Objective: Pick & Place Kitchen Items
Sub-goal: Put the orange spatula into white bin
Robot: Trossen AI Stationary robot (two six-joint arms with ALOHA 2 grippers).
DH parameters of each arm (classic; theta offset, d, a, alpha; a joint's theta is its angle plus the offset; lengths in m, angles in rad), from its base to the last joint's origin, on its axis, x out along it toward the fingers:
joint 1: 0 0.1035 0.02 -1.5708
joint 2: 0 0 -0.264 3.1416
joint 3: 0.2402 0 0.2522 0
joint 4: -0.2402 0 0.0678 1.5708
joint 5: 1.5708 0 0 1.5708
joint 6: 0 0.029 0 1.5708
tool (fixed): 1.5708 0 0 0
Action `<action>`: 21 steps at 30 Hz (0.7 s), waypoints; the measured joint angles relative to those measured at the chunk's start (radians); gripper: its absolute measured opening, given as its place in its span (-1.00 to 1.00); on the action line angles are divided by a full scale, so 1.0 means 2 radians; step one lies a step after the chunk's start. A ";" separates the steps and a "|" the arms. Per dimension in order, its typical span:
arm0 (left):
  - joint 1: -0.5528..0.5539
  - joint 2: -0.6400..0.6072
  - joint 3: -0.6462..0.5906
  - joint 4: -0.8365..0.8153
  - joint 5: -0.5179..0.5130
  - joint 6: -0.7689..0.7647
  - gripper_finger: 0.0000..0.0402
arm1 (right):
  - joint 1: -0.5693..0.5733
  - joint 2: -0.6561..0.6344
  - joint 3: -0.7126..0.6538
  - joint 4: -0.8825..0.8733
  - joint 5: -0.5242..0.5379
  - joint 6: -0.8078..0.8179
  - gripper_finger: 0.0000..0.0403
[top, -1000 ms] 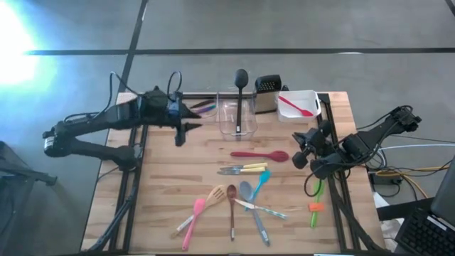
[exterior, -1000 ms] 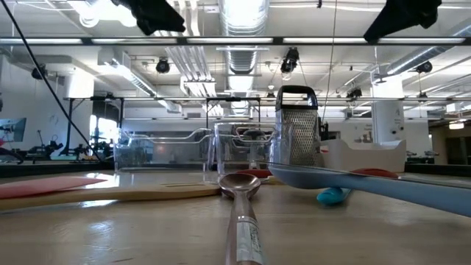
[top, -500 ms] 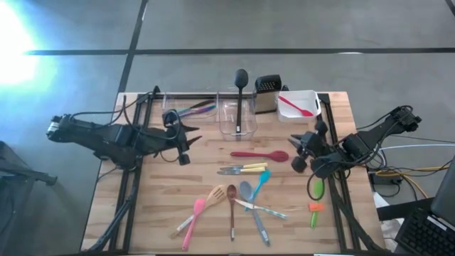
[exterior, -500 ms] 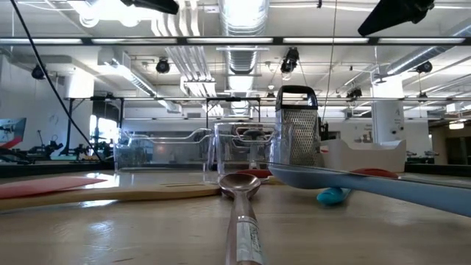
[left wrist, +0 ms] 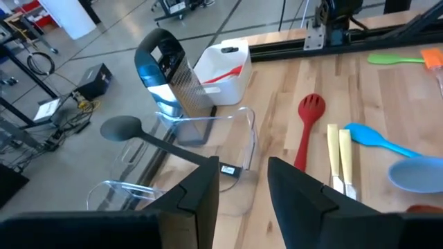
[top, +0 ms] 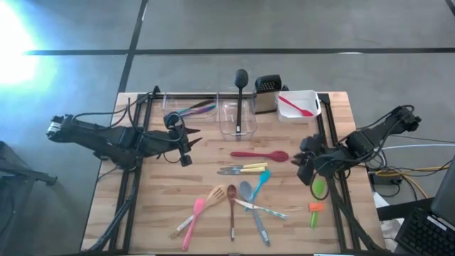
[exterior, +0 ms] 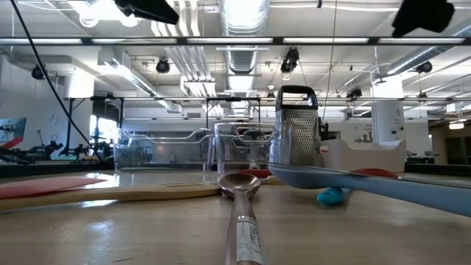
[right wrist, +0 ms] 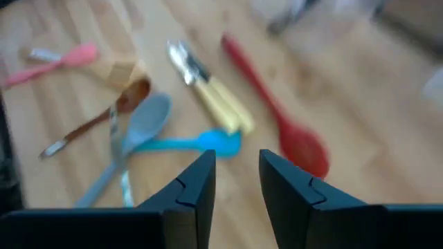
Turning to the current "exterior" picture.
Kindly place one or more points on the white rectangular air duct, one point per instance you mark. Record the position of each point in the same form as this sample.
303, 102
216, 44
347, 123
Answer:
129, 75

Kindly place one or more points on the small monitor screen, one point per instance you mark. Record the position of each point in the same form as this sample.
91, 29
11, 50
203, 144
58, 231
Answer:
13, 129

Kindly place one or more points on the black ceiling spotlight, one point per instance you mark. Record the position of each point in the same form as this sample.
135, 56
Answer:
38, 72
289, 60
162, 65
424, 67
354, 93

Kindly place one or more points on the steel box grater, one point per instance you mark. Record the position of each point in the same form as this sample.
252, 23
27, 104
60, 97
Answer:
301, 136

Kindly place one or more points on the red silicone spatula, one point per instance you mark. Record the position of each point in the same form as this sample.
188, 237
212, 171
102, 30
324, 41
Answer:
375, 172

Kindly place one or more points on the cyan silicone spatula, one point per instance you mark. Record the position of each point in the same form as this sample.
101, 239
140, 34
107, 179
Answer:
331, 196

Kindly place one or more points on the white plastic bin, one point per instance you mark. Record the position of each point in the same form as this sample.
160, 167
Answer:
368, 158

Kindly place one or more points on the grey-blue silicone spoon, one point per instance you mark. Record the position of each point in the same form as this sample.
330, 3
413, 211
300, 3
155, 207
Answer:
312, 178

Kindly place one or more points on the black gantry frame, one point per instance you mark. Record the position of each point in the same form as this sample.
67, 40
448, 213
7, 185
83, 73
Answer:
69, 125

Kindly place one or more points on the tall clear plastic bin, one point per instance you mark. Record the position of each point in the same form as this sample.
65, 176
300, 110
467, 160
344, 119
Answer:
228, 154

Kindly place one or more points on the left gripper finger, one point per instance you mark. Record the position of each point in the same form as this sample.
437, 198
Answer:
162, 11

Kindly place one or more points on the silver ventilation duct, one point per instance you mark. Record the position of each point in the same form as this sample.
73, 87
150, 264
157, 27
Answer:
243, 59
416, 59

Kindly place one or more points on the white pillar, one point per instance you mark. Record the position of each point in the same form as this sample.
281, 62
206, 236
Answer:
386, 117

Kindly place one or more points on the light wooden slotted spatula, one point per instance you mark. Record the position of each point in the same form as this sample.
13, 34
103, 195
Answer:
147, 192

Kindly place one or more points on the pink silicone spatula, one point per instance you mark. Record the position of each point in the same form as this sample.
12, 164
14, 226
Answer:
44, 186

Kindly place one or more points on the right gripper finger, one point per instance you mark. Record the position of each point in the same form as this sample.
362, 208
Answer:
408, 18

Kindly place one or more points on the small black robot arm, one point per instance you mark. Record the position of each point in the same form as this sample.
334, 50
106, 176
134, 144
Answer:
46, 150

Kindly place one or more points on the wide clear plastic bin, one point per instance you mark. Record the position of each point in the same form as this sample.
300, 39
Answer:
165, 151

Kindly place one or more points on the copper metal spoon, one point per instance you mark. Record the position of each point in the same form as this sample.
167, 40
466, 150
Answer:
239, 186

